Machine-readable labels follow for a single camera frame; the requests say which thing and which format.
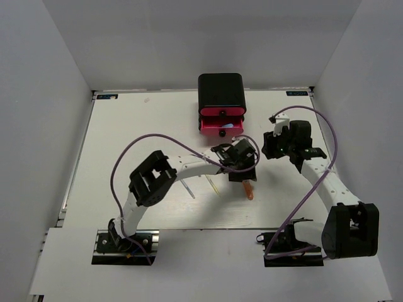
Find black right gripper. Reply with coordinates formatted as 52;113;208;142
262;126;295;160

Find pink drawer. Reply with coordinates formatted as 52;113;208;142
199;106;246;116
198;116;244;137

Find pink top drawer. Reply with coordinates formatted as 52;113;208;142
199;106;246;116

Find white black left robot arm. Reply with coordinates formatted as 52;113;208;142
108;135;260;251

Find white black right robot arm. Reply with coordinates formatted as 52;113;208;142
262;116;380;259

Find yellow thin pen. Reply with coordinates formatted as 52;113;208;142
205;175;220;196

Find right table logo sticker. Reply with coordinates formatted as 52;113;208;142
286;91;309;96

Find table logo sticker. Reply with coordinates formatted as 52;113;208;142
96;94;118;100
286;91;309;96

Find blue thin pen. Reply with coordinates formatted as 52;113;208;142
180;179;196;199

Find black drawer cabinet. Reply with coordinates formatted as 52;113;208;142
198;73;247;126

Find left table logo sticker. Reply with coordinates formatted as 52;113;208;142
96;94;118;100

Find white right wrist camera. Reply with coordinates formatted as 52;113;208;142
269;113;290;137

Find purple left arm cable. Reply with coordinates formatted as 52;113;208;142
111;133;262;264

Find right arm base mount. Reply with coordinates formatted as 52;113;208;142
256;232;324;267

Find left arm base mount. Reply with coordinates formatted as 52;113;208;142
91;230;159;266

